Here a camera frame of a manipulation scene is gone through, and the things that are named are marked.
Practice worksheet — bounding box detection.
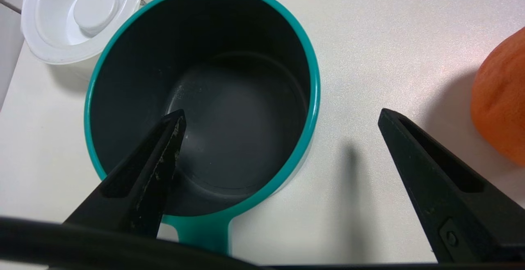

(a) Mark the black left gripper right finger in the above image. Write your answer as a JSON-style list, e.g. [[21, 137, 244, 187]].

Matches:
[[378, 108, 525, 263]]

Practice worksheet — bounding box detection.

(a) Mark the teal saucepan with handle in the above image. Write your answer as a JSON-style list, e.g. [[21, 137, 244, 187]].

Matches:
[[84, 0, 321, 256]]

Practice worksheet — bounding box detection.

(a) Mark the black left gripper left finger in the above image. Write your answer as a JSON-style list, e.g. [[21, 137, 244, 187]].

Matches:
[[64, 109, 187, 238]]

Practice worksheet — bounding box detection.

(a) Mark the orange fruit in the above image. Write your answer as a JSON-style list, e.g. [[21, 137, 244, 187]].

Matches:
[[470, 27, 525, 167]]

